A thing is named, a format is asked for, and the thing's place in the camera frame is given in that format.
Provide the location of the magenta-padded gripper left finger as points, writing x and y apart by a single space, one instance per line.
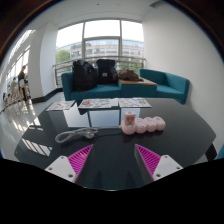
60 166

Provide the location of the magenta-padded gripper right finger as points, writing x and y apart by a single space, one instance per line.
168 166

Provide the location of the teal chair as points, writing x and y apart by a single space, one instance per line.
221 152

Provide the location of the teal side table, wooden top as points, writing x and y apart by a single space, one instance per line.
137 89

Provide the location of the teal sofa with backpacks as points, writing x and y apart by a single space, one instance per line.
100 92

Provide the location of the person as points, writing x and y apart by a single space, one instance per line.
13 87
22 78

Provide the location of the large black backpack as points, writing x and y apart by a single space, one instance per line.
83 76

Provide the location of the brown crumpled bag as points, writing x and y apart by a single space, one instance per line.
129 75

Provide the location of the metal balcony railing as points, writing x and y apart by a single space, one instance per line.
63 65

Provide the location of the black backpack with label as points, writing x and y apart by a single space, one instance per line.
106 71

